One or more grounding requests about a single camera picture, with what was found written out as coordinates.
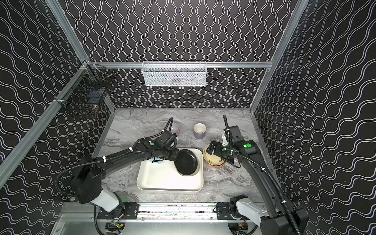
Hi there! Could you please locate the cream plastic bin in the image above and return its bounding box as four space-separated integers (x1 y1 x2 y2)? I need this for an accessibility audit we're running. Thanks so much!
137 148 204 193

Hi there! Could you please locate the cream floral plate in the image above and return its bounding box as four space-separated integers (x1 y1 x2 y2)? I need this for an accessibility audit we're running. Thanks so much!
203 145 225 165

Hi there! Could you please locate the black round plate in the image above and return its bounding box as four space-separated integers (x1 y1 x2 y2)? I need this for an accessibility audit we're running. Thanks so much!
174 149 198 176

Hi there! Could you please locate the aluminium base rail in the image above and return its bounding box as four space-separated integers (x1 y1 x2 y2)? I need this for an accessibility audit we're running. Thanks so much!
59 198 271 222

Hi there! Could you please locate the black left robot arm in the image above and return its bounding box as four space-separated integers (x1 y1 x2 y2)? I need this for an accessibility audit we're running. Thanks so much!
54 117 179 218

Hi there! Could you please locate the orange plate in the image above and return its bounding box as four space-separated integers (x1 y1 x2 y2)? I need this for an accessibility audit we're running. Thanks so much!
206 162 226 167

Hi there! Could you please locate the aluminium frame corner post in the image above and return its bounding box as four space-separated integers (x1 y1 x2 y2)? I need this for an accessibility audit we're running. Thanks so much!
45 0 90 62

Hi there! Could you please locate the light blue ceramic mug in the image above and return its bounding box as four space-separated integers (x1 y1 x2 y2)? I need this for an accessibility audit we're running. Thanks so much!
152 158 163 164

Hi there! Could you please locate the black wire basket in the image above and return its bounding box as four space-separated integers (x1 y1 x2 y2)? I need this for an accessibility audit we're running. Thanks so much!
58 64 115 119

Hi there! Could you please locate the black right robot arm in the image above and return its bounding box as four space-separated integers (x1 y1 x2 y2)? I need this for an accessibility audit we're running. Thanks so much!
205 116 308 235

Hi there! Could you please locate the lilac ceramic bowl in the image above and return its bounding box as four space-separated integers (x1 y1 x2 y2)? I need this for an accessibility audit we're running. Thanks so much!
170 122 180 136

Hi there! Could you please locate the white wire mesh basket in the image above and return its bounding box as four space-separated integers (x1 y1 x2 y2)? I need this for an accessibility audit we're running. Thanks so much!
142 61 208 87

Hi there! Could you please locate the purple ceramic mug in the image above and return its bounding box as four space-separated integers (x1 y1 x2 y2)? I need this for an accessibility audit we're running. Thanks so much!
193 123 207 140

